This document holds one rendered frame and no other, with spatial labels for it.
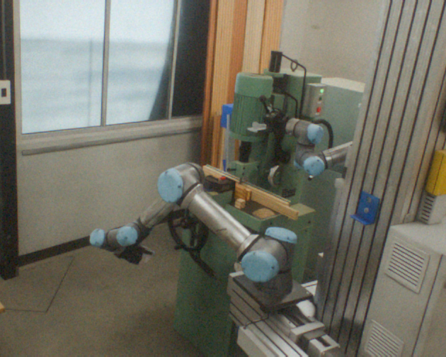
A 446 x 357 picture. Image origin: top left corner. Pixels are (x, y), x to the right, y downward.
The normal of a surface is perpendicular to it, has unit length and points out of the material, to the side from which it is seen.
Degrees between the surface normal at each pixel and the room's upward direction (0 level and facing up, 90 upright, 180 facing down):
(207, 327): 90
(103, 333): 0
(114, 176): 90
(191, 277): 90
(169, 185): 87
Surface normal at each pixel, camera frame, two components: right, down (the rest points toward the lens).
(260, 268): -0.37, 0.32
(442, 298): 0.53, 0.34
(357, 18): -0.68, 0.17
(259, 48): 0.73, 0.25
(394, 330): -0.84, 0.08
